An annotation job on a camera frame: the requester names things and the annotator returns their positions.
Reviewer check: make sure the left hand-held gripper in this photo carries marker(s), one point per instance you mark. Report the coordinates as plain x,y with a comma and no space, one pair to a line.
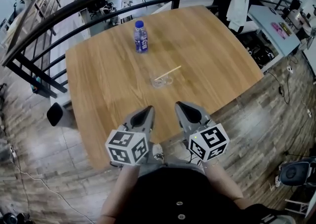
126,147

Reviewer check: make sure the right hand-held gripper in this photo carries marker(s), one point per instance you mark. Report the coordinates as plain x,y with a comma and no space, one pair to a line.
209,141

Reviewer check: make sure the clear cup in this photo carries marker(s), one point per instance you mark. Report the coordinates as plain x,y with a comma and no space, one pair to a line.
158,85

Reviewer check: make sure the beige straw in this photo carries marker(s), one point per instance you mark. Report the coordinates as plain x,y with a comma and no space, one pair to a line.
170,71

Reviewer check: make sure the person's left forearm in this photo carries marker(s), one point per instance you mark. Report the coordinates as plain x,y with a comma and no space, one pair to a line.
118,193

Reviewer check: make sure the person's right forearm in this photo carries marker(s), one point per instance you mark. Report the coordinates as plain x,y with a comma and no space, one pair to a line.
219,183

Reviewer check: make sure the person's white shoe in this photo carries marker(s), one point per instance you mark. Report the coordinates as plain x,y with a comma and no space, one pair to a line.
158,152

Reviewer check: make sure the person's black shirt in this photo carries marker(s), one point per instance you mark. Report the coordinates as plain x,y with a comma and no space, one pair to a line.
172,193

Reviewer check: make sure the blue plastic bottle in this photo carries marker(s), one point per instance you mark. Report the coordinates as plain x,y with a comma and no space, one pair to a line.
141,38

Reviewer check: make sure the black stool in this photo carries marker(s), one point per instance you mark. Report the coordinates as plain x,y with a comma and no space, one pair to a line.
54,114

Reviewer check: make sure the white power strip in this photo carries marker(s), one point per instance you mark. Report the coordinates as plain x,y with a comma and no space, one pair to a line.
290,69

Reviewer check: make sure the black chair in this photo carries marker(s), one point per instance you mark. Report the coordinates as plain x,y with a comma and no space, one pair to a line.
222,2

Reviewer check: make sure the light grey desk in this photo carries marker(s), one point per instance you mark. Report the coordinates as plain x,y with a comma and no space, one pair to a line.
269,26

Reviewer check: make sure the black round device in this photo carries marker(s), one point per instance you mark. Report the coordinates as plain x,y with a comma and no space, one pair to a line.
293,173

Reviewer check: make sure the white jacket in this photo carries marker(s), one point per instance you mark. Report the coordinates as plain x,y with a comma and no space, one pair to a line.
238,3

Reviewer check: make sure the pink item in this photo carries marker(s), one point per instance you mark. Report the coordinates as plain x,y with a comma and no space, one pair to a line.
278,28

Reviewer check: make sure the black metal railing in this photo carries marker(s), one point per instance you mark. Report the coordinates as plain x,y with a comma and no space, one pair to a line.
74,3

